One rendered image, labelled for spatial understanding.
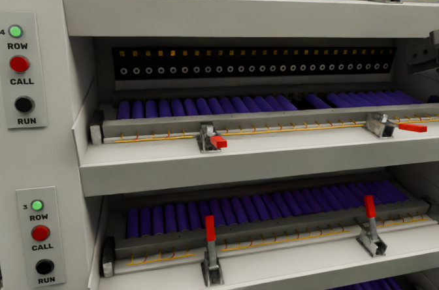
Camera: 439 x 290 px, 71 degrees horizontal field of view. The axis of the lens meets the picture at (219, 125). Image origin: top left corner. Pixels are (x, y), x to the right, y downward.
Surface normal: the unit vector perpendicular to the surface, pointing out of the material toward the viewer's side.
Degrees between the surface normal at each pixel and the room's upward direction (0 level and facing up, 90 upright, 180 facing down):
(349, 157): 108
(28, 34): 90
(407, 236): 18
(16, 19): 90
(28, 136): 90
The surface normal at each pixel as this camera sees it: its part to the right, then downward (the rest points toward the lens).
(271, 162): 0.22, 0.44
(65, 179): 0.22, 0.15
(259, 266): 0.05, -0.89
